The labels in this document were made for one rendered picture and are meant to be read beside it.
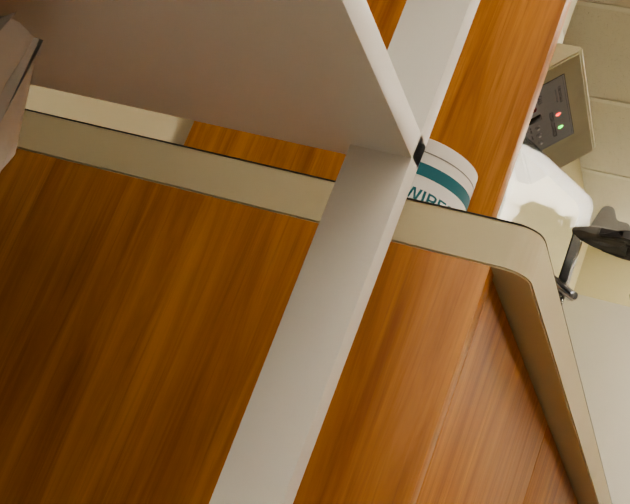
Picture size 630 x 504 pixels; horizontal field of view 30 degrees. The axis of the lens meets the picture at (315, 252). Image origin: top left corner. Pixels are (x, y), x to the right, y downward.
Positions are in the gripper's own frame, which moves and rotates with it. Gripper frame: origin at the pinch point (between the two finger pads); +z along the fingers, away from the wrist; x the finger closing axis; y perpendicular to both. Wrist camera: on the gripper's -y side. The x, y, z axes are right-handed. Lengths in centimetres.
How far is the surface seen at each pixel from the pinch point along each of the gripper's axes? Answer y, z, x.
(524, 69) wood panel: 10.0, 8.4, 32.4
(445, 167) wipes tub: -24, 1, 72
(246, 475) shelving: -64, -6, 110
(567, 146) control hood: 15.7, 6.6, -1.3
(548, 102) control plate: 14.4, 7.9, 15.6
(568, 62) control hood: 17.5, 5.0, 23.4
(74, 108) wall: -21, 58, 56
